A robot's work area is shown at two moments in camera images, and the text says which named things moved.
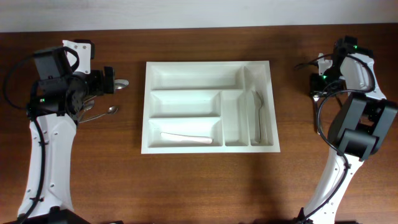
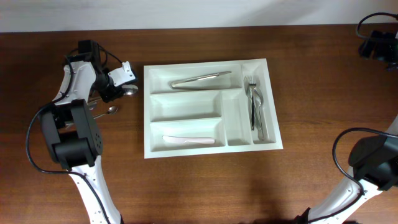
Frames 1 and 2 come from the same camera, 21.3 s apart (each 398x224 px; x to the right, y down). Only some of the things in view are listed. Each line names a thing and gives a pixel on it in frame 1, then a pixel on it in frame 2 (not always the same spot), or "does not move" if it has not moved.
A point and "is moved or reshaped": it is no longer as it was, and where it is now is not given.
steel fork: x=316 y=98 -> x=248 y=84
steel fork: x=259 y=101 is moved or reshaped
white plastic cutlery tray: x=209 y=99 does not move
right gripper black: x=316 y=89 -> x=384 y=40
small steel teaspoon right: x=111 y=111 does not move
